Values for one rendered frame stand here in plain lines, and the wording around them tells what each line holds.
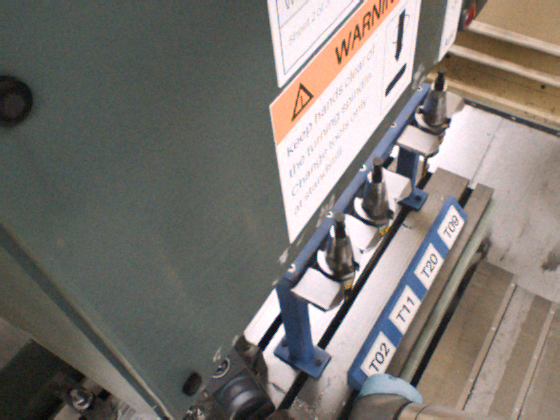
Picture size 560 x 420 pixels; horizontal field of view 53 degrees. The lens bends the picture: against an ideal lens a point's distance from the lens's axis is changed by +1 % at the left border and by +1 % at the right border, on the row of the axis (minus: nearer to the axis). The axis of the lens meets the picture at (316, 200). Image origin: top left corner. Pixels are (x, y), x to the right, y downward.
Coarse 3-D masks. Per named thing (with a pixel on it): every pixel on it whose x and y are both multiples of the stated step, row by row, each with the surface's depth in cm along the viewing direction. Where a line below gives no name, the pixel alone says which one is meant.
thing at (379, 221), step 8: (360, 200) 87; (392, 200) 87; (360, 208) 86; (392, 208) 86; (360, 216) 85; (368, 216) 85; (376, 216) 85; (384, 216) 85; (392, 216) 87; (376, 224) 86; (384, 224) 86
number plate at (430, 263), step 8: (432, 248) 113; (424, 256) 112; (432, 256) 113; (440, 256) 115; (424, 264) 111; (432, 264) 113; (440, 264) 114; (416, 272) 110; (424, 272) 111; (432, 272) 113; (424, 280) 111; (432, 280) 113
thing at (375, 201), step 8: (368, 176) 81; (384, 176) 81; (368, 184) 81; (376, 184) 80; (384, 184) 81; (368, 192) 82; (376, 192) 82; (384, 192) 82; (368, 200) 83; (376, 200) 83; (384, 200) 83; (368, 208) 84; (376, 208) 84; (384, 208) 85
